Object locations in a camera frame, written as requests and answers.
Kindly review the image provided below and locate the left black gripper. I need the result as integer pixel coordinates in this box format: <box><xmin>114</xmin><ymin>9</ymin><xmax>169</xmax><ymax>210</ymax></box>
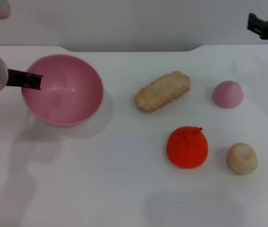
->
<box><xmin>6</xmin><ymin>69</ymin><xmax>43</xmax><ymax>90</ymax></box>

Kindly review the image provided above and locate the pink plastic bowl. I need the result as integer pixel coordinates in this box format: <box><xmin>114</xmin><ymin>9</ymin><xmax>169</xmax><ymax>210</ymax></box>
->
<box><xmin>21</xmin><ymin>54</ymin><xmax>104</xmax><ymax>129</ymax></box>

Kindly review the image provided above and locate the orange toy fruit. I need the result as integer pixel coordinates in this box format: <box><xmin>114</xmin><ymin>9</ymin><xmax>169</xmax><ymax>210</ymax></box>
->
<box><xmin>166</xmin><ymin>126</ymin><xmax>209</xmax><ymax>169</ymax></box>

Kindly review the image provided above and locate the pink round bun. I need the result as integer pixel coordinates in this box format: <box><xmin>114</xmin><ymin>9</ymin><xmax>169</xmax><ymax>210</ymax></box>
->
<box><xmin>213</xmin><ymin>80</ymin><xmax>244</xmax><ymax>109</ymax></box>

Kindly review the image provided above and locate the long golden bread loaf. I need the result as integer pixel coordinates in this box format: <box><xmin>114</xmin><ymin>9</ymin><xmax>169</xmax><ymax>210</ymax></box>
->
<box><xmin>134</xmin><ymin>70</ymin><xmax>191</xmax><ymax>114</ymax></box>

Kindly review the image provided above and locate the beige round bun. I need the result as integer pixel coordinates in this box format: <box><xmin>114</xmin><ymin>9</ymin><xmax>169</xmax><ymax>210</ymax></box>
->
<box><xmin>226</xmin><ymin>142</ymin><xmax>259</xmax><ymax>176</ymax></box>

